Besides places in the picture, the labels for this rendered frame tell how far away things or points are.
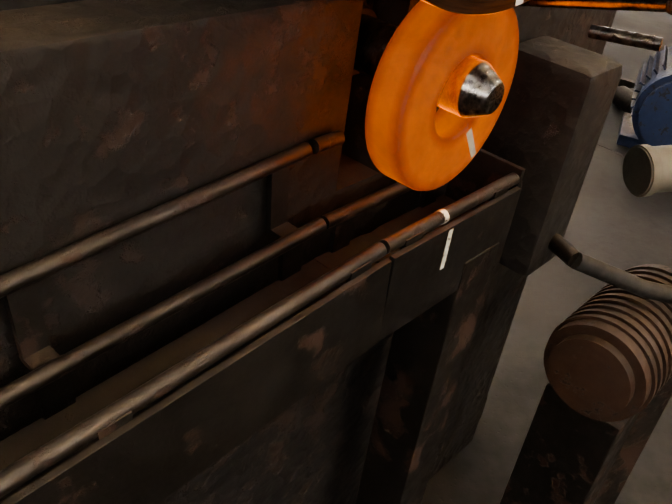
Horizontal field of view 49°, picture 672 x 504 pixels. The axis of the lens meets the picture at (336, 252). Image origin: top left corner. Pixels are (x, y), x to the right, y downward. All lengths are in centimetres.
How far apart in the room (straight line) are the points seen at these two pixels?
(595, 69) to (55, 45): 51
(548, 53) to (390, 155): 28
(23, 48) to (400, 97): 24
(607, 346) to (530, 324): 89
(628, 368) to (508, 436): 63
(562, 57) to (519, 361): 97
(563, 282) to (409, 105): 145
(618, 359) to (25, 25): 66
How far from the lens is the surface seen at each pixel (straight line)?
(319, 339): 53
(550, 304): 184
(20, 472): 43
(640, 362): 87
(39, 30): 44
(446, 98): 56
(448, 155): 60
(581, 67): 76
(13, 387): 48
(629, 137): 283
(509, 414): 151
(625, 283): 87
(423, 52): 52
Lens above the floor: 101
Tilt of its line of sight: 34 degrees down
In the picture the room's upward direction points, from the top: 9 degrees clockwise
